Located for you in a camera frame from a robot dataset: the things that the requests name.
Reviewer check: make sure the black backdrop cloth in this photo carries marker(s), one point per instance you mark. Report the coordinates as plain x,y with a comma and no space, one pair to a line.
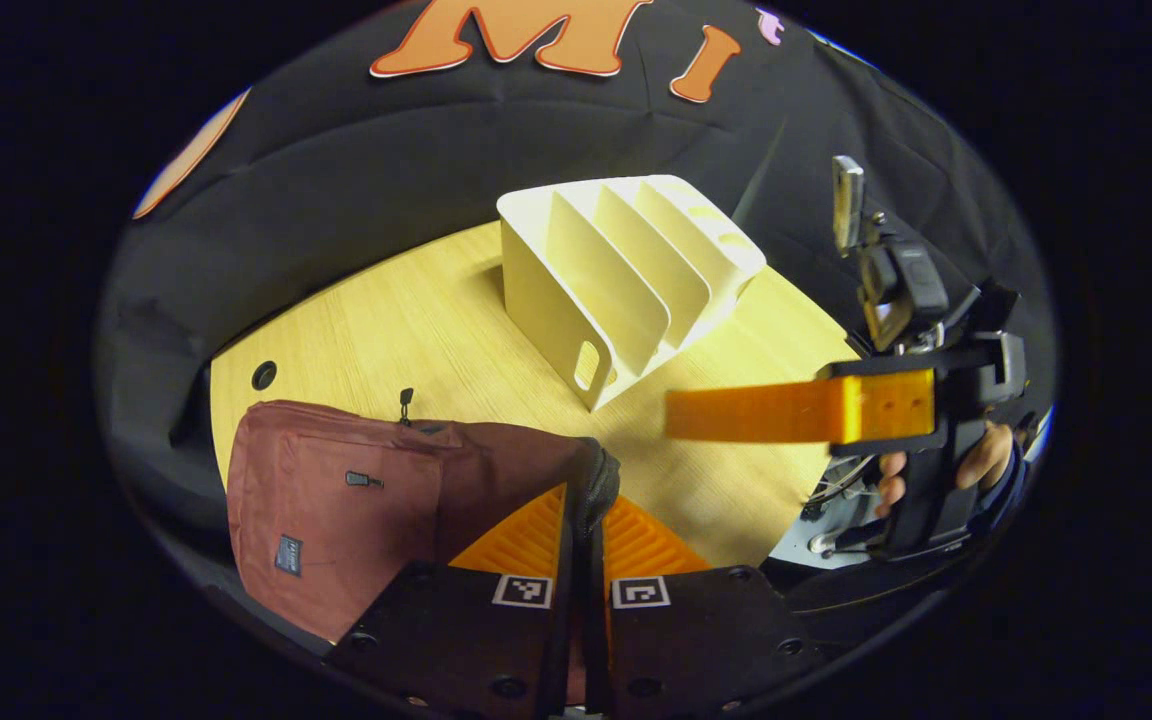
336,180

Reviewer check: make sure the white bookshelf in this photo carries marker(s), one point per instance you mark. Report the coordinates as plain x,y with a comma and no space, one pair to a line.
536,290

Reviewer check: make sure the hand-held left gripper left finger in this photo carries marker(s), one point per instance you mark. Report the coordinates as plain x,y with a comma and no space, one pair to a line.
556,650

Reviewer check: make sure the reddish brown schoolbag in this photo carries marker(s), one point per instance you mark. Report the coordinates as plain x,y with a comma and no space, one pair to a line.
366,540

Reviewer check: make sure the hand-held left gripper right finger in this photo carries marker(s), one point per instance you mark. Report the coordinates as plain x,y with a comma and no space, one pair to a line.
626,650

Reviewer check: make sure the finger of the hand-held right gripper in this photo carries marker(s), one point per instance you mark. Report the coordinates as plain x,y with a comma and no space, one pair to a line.
766,412

